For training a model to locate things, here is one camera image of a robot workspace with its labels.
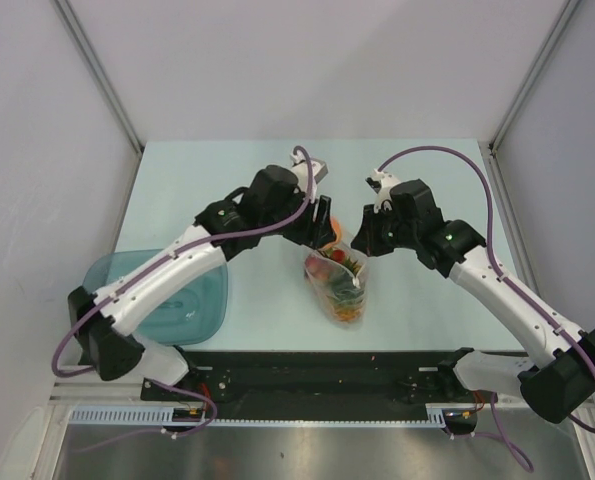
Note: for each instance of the teal plastic container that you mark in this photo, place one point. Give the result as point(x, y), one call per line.
point(190, 316)

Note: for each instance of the right aluminium frame post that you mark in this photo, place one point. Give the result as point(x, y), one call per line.
point(536, 69)

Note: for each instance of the fake pineapple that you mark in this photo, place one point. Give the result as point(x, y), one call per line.
point(346, 289)

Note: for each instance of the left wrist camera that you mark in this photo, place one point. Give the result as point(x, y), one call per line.
point(300, 169)

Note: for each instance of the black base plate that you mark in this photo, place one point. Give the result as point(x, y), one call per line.
point(362, 386)

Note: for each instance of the clear dotted zip top bag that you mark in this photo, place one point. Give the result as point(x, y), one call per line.
point(320, 289)

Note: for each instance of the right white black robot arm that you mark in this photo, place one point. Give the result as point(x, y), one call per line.
point(558, 372)

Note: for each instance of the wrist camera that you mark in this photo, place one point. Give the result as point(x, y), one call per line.
point(300, 169)
point(382, 183)

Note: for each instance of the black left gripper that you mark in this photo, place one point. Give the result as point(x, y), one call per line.
point(318, 233)

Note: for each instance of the left aluminium frame post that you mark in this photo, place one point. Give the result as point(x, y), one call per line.
point(85, 48)

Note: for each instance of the aluminium frame post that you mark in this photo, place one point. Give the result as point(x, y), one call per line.
point(85, 48)
point(536, 69)

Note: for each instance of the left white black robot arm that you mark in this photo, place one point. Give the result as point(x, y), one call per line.
point(279, 201)

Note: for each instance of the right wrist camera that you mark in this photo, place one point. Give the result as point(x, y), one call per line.
point(382, 183)

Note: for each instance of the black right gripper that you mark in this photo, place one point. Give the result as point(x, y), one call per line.
point(366, 240)

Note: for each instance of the fake peach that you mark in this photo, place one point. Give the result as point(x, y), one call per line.
point(337, 230)

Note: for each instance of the fake red grapes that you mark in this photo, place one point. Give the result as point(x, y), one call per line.
point(319, 268)

